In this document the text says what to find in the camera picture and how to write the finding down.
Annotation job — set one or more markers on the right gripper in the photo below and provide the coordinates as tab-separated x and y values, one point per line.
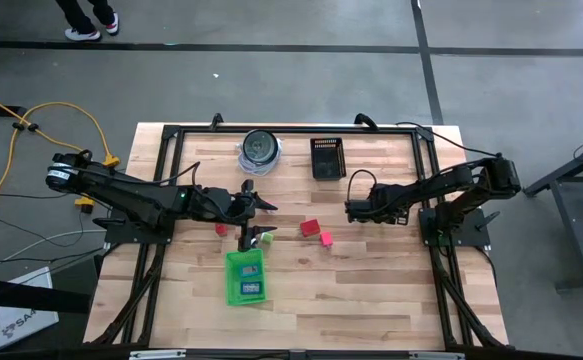
391	205

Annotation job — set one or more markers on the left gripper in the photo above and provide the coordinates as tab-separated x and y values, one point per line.
221	205

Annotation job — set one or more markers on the green white charger cube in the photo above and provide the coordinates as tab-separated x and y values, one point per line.
268	239

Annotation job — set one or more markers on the pink charger cube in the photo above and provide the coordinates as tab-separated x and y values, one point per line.
326	239

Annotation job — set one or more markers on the red charger block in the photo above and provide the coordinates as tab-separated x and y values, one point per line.
310	228

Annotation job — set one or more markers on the teal staple box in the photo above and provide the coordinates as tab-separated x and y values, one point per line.
250	271

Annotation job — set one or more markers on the dark blue staple box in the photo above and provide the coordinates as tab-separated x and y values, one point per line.
252	288

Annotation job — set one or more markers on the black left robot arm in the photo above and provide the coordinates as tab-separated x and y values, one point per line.
121	192

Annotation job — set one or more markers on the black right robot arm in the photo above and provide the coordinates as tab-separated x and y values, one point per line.
451	182

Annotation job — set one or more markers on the green plastic basket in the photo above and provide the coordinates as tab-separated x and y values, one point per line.
233	260

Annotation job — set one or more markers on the black plastic basket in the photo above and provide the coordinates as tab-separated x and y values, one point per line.
328	162

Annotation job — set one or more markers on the yellow plug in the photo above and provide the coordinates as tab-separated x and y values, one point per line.
111	161
85	202

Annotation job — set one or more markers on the black floor tape strip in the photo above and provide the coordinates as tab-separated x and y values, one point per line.
221	47
425	60

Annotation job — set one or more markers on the white printed sign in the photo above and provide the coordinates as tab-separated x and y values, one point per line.
26	310

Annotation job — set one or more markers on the dark floor beam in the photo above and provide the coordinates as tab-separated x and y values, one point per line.
21	297

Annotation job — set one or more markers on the person's feet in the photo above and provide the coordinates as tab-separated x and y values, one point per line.
78	15

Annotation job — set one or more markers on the black aluminium table frame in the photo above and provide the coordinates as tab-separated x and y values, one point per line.
296	131

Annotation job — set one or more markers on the silver metal bracket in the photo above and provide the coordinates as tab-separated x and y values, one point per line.
158	354
436	355

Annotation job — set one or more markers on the dark metal table frame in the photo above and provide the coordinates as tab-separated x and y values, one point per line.
574	225

